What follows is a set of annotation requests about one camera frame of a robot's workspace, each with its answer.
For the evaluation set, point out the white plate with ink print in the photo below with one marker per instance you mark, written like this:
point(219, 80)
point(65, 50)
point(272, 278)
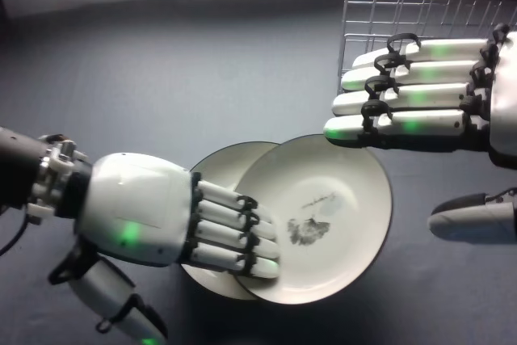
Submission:
point(226, 163)
point(343, 183)

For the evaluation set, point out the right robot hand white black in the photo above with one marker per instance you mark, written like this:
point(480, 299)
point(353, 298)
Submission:
point(436, 94)

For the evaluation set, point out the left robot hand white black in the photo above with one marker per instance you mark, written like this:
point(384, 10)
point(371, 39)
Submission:
point(129, 199)

